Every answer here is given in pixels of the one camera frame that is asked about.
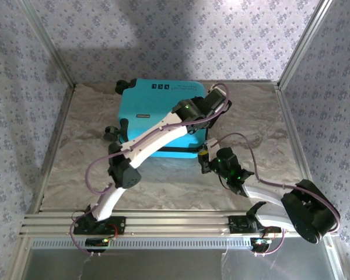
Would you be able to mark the small controller board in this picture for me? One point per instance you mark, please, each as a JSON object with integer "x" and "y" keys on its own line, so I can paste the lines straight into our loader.
{"x": 261, "y": 243}
{"x": 97, "y": 243}

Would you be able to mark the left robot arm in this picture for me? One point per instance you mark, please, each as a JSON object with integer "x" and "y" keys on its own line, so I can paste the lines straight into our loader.
{"x": 151, "y": 140}

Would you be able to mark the grey metal sheet panel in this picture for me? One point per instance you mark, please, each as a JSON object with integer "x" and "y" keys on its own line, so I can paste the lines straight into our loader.
{"x": 163, "y": 265}

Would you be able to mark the aluminium frame post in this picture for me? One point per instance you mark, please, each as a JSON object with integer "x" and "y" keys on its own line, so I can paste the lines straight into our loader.
{"x": 49, "y": 43}
{"x": 301, "y": 43}

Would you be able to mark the blue wheeled suitcase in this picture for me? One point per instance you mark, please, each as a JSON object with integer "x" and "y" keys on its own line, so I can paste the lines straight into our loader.
{"x": 151, "y": 99}

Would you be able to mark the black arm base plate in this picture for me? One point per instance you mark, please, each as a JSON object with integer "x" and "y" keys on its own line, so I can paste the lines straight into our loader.
{"x": 116, "y": 226}
{"x": 236, "y": 225}

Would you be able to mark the aluminium side rail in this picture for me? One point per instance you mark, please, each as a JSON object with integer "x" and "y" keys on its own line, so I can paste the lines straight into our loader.
{"x": 55, "y": 148}
{"x": 293, "y": 131}

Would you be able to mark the long aluminium mounting rail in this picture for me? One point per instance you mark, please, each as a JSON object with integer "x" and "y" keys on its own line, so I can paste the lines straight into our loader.
{"x": 178, "y": 224}

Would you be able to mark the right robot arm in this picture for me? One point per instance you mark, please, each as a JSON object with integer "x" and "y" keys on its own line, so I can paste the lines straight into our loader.
{"x": 306, "y": 210}

